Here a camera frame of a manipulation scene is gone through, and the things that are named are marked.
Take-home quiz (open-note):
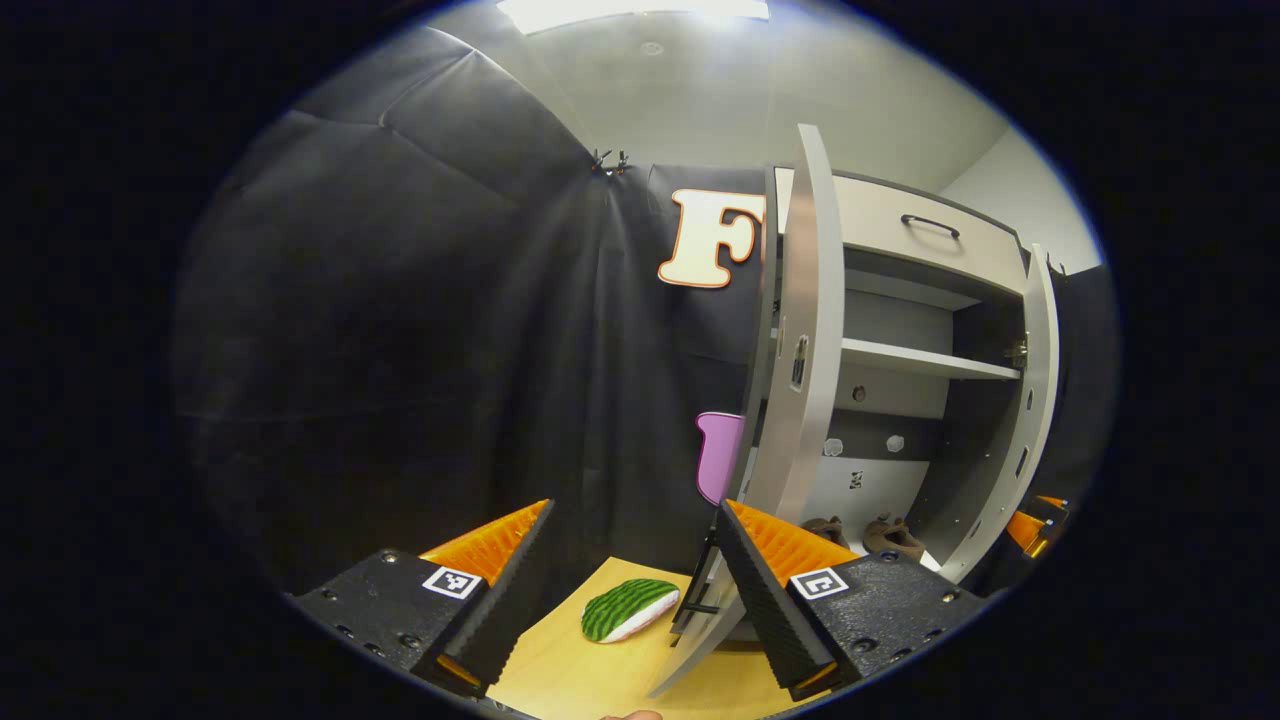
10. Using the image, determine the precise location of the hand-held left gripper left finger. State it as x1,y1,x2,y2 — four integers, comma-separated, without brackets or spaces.
288,499,557,699

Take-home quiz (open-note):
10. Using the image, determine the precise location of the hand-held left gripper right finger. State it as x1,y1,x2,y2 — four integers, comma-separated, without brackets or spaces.
714,499,989,702

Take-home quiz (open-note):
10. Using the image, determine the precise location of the white cabinet door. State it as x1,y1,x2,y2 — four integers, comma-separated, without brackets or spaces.
938,244,1061,586
650,124,848,698

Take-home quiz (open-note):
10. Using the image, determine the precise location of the white shoe cabinet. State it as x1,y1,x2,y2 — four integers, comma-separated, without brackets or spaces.
757,165,1063,601

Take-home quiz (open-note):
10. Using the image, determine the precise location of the white cabinet shelf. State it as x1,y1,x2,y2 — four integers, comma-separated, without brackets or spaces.
842,338,1022,382

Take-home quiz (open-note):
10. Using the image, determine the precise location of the beige cabinet drawer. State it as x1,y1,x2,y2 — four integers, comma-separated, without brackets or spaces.
775,168,1028,297

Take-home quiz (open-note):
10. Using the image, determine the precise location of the watermelon slice toy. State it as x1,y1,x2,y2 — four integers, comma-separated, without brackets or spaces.
582,578,682,644

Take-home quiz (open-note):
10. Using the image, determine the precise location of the black backdrop cloth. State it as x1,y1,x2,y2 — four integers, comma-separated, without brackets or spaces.
170,25,781,601

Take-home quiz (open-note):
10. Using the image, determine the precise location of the ceiling light panel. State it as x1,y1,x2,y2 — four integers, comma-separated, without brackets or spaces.
497,0,771,36

